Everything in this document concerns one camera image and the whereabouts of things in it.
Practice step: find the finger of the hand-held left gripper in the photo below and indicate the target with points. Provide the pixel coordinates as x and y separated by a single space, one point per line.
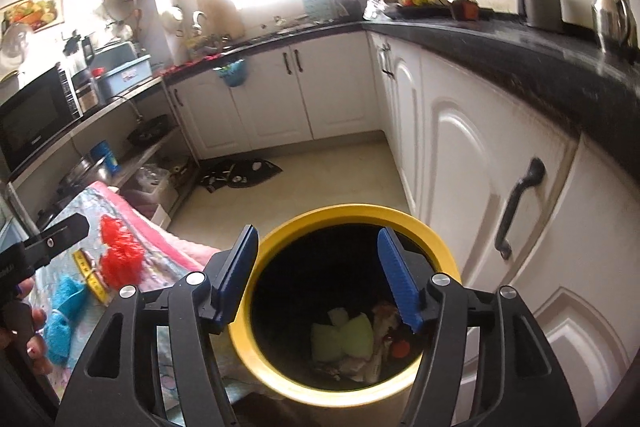
60 234

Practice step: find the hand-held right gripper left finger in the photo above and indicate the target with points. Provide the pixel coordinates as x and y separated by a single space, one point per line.
235 277

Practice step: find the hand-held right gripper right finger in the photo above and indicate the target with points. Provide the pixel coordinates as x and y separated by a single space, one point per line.
397 277

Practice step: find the yellow tape measure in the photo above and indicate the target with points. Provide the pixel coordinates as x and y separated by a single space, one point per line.
92 279

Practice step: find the yellow rimmed trash bin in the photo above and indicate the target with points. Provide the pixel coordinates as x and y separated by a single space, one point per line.
250 347

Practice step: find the blue mesh scrubber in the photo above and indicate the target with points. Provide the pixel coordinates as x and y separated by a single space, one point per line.
65 312

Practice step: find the light green sponge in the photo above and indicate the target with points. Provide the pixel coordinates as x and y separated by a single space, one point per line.
340 334

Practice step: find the person's left hand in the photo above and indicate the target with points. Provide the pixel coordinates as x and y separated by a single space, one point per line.
39 321

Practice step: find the steel cooking pot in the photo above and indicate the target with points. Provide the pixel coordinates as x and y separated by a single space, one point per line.
82 169

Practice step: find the cartoon printed blanket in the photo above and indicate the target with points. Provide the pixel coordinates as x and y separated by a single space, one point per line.
170 252

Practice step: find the blue round container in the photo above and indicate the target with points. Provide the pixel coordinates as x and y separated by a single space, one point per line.
107 157

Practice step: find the clear plastic storage box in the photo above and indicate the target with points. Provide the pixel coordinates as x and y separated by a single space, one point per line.
150 194

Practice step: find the dark floor mat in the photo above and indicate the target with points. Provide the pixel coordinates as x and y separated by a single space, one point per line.
245 174

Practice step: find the black microwave oven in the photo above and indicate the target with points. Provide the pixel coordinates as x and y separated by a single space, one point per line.
35 122

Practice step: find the black wok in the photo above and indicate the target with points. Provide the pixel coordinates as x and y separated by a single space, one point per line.
147 132

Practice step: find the white kitchen cabinets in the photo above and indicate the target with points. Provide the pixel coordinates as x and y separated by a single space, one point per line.
465 147

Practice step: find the steel kitchen rack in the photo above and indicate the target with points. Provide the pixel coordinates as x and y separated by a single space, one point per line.
140 89

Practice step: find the black blender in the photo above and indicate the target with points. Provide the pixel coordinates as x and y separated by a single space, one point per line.
82 67

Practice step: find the blue dish rack box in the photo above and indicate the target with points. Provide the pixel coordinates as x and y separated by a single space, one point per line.
122 74

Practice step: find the clear plastic dome lid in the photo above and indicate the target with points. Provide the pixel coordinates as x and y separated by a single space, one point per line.
14 47

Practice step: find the blue hanging basket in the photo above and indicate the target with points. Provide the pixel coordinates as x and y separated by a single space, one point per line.
231 74

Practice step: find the white hanging colander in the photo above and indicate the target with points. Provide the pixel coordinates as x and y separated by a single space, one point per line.
173 18

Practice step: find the kitchen faucet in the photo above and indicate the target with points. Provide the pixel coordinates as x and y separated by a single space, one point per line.
199 22

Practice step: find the black stone countertop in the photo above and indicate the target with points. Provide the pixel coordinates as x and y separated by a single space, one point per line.
525 57

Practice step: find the beige cutting board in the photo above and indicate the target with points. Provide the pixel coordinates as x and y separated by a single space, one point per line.
220 17

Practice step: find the black tray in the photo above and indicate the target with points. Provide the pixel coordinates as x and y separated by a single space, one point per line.
425 11

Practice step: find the white plastic bag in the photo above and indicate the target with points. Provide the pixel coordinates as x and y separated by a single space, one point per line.
380 9

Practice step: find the red jar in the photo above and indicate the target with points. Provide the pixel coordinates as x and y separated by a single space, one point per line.
464 7

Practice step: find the grey electric kettle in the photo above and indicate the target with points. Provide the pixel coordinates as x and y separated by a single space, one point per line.
542 7

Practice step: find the shiny steel kettle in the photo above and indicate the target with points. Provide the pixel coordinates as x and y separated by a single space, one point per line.
612 17

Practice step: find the fruit wall poster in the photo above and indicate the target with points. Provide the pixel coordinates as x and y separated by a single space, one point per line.
32 9

